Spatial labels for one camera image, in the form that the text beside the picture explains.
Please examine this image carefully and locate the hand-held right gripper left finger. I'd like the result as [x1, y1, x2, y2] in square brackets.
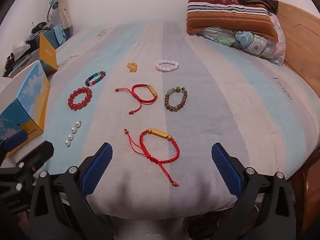
[29, 142, 113, 240]

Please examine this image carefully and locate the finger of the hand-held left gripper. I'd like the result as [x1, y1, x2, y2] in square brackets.
[0, 141, 55, 199]
[0, 130, 29, 160]

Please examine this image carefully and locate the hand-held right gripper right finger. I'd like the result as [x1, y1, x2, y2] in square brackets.
[211, 142, 297, 240]

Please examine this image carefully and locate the white cardboard box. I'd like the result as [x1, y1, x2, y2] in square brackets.
[0, 32, 58, 160]

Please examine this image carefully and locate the red bead bracelet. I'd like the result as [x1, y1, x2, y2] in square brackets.
[67, 87, 93, 111]

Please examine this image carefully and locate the large red cord bracelet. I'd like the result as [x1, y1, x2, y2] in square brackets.
[124, 127, 180, 187]

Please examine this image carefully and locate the brown wooden bead bracelet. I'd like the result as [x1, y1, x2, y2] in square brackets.
[164, 87, 188, 112]

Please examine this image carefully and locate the multicolour glass bead bracelet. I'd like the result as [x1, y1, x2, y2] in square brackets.
[85, 71, 106, 87]

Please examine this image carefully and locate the small red cord bracelet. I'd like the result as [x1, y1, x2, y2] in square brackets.
[114, 84, 158, 115]

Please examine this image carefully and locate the striped bed sheet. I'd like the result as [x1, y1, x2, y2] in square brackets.
[0, 21, 320, 220]

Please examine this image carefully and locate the grey suitcase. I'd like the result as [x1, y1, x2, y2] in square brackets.
[4, 47, 42, 78]

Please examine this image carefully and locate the teal suitcase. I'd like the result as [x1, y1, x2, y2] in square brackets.
[41, 24, 67, 49]

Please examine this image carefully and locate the light blue cloth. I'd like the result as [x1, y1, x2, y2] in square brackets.
[54, 24, 66, 43]

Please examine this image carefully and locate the black bag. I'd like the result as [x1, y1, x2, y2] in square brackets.
[31, 22, 53, 34]

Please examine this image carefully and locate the floral pillow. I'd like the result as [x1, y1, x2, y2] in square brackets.
[196, 12, 286, 66]

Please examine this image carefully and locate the blue desk lamp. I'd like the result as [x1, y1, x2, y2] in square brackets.
[47, 0, 59, 23]

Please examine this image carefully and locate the beige curtain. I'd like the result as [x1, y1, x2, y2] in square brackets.
[54, 0, 73, 29]

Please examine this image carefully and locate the wooden headboard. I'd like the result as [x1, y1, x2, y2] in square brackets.
[276, 1, 320, 98]

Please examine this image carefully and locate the striped red orange blanket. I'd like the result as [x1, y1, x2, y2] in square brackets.
[186, 0, 279, 42]

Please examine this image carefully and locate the white pearl bracelet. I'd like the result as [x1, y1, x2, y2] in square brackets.
[64, 120, 82, 147]

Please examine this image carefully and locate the wooden bed frame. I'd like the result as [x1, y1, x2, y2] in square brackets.
[287, 145, 320, 235]

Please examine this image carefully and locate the pale pink bead bracelet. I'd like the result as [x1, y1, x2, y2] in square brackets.
[155, 59, 180, 73]

